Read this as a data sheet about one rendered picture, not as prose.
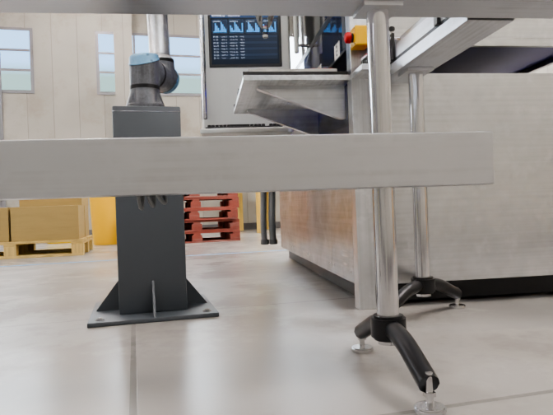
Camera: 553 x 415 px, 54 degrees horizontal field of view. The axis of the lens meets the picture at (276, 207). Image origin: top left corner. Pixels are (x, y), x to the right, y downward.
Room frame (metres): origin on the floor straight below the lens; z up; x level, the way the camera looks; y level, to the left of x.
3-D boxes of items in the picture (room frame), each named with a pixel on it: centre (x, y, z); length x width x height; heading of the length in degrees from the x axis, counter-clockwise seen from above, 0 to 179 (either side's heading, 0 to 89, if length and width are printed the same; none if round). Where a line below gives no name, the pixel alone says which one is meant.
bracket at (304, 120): (2.59, -0.05, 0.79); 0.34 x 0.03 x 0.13; 98
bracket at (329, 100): (2.09, -0.11, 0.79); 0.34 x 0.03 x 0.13; 98
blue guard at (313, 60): (3.03, -0.16, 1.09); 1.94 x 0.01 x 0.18; 8
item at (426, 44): (1.69, -0.51, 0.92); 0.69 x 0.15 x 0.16; 8
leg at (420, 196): (1.83, -0.49, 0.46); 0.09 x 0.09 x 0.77; 8
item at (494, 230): (3.09, -0.65, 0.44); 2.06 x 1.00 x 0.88; 8
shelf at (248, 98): (2.34, -0.09, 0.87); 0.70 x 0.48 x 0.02; 8
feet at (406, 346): (1.23, -0.25, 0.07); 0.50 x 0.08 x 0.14; 8
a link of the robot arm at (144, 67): (2.14, 0.50, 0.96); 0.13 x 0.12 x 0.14; 164
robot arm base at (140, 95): (2.14, 0.50, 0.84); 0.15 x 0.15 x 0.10
